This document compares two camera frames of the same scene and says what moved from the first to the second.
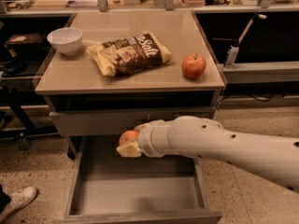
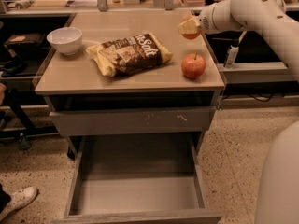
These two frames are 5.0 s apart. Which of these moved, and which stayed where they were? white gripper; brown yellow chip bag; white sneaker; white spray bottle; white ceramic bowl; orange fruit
Moved: orange fruit; white gripper
Stayed: brown yellow chip bag; white sneaker; white spray bottle; white ceramic bowl
